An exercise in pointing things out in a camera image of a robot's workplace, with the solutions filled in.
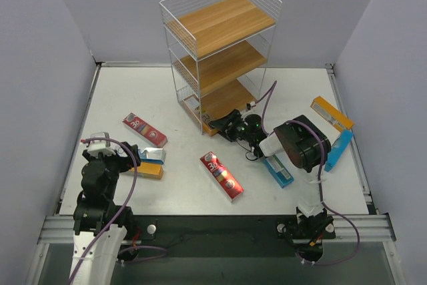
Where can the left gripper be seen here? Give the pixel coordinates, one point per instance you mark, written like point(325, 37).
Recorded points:
point(126, 159)

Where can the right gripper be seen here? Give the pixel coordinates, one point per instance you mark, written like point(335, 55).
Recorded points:
point(231, 127)

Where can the orange toothpaste box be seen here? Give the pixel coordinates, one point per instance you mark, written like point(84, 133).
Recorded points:
point(198, 114)
point(147, 170)
point(332, 115)

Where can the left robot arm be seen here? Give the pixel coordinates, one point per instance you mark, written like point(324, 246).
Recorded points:
point(100, 226)

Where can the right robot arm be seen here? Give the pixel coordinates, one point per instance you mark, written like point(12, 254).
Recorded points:
point(307, 149)

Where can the silver blue toothpaste box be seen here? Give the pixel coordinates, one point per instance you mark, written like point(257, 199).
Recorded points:
point(152, 155)

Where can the red toothpaste box left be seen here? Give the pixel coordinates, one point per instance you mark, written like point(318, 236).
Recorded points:
point(143, 129)

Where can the red toothpaste box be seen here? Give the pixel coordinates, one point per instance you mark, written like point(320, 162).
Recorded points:
point(221, 176)
point(143, 129)

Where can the red toothpaste box centre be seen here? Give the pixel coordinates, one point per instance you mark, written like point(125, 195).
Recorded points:
point(221, 176)

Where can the teal toothpaste box with label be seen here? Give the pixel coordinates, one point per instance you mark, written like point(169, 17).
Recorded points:
point(278, 171)

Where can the light blue toothpaste box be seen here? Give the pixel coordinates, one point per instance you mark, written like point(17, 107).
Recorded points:
point(337, 150)

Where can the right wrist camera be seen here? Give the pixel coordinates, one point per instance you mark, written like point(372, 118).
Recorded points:
point(251, 105)

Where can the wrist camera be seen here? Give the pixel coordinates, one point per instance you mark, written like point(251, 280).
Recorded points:
point(251, 105)
point(98, 146)

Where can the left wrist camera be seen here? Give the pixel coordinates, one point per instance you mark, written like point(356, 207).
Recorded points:
point(98, 146)

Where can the white wire wooden shelf rack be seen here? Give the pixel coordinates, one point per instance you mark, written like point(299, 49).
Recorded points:
point(214, 45)

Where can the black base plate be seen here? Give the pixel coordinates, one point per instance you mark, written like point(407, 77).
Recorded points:
point(226, 236)

